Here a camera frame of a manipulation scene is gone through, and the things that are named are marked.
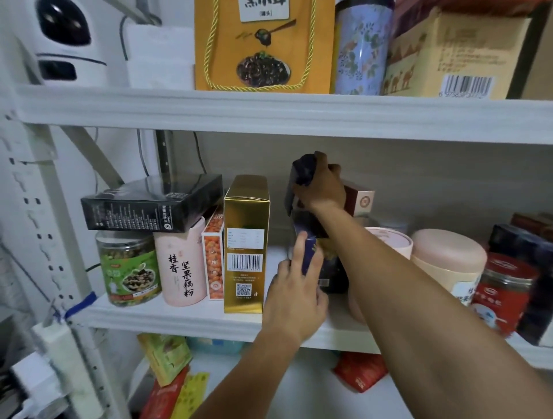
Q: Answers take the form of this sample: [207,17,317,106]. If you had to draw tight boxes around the person's right hand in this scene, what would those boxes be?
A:
[292,151,347,217]

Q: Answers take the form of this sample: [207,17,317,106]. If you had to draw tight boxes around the person's left hand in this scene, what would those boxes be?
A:
[262,228,329,346]

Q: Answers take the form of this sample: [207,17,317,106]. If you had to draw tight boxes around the purple canister white label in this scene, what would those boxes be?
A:
[285,154,319,236]

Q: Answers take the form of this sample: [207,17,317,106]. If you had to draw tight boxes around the dark blue moon box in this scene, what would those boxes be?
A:
[294,228,351,295]

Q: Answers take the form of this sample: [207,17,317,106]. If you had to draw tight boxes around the yellow box white label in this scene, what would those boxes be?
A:
[223,175,271,314]

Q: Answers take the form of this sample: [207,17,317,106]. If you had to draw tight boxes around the white metal shelving unit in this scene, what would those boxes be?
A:
[0,82,553,419]

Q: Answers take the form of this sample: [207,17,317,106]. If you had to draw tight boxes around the pink cylinder canister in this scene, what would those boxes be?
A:
[348,226,414,325]

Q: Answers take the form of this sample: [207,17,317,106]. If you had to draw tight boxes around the orange patterned box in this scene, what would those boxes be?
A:
[201,207,226,300]

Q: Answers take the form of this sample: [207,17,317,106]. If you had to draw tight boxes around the small pink canister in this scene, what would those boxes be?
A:
[154,216,209,307]

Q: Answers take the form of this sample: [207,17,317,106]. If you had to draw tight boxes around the clear green label nut jar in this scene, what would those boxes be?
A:
[95,230,162,307]

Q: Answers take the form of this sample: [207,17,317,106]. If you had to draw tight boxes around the tall black and yellow box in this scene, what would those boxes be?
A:
[81,173,224,233]

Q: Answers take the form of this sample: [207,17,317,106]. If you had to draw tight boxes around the person's right forearm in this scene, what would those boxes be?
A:
[315,203,553,419]

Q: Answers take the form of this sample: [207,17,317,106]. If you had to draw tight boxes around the person's left forearm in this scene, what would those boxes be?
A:
[194,332,321,419]

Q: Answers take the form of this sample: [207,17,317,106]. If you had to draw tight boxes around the small white box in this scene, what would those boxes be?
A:
[125,24,195,90]

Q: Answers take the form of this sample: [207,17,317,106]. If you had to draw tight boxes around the black box white edge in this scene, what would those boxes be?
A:
[488,223,553,346]

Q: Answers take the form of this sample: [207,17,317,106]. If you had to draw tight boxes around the teal plastic basket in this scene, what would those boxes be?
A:
[185,337,247,355]

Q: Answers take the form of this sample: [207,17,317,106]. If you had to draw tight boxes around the red pouch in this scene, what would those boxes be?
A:
[334,352,388,394]

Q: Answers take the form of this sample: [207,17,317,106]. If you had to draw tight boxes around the yellow tag packet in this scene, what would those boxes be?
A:
[170,371,211,419]

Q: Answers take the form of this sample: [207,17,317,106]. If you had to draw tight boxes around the green snack packet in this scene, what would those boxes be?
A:
[138,333,193,387]

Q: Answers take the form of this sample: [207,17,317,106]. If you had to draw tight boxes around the beige cylinder canister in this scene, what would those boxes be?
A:
[410,228,488,305]

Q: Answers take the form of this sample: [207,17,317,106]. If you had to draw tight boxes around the blue glass jar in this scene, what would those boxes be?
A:
[332,0,394,96]

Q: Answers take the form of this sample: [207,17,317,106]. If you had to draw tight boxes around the red snack packet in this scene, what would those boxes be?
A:
[138,367,190,419]

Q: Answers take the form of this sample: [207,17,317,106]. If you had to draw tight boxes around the red canister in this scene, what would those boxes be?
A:
[471,252,539,336]

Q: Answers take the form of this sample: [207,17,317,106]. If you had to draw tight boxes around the blue tape strip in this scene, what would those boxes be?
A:
[65,292,99,321]

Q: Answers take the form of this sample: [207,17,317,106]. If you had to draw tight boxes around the white power strip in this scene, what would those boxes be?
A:
[33,319,105,419]

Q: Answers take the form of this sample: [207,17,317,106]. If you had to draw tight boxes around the white power adapter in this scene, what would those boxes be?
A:
[10,352,66,407]

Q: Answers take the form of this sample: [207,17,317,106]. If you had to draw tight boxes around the white security camera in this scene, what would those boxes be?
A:
[13,0,109,87]

